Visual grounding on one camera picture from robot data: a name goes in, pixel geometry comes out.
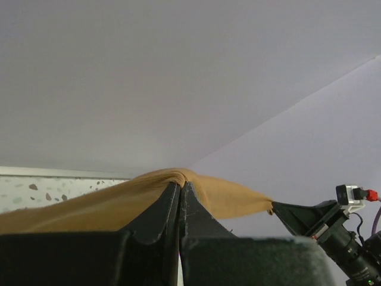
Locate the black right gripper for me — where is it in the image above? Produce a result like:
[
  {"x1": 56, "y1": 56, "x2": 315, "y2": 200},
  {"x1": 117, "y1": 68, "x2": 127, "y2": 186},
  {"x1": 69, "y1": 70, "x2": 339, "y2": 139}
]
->
[{"x1": 272, "y1": 200, "x2": 380, "y2": 285}]

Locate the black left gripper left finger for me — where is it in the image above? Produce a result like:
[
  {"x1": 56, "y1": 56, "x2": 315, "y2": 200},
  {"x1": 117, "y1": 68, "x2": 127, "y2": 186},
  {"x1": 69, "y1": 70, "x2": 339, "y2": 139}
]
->
[{"x1": 1, "y1": 183, "x2": 180, "y2": 285}]

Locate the tan tank top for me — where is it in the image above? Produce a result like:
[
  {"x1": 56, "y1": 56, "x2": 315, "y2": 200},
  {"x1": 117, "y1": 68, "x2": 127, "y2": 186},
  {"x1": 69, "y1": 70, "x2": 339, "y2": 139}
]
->
[{"x1": 1, "y1": 168, "x2": 273, "y2": 234}]

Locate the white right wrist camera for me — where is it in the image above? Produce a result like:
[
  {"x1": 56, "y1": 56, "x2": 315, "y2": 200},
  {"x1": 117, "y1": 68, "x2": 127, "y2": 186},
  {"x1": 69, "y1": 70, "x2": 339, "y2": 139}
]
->
[{"x1": 336, "y1": 185, "x2": 380, "y2": 214}]

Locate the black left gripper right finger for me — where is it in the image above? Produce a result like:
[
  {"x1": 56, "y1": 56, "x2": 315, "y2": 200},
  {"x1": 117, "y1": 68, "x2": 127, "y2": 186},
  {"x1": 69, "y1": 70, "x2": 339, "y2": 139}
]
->
[{"x1": 180, "y1": 182, "x2": 334, "y2": 285}]

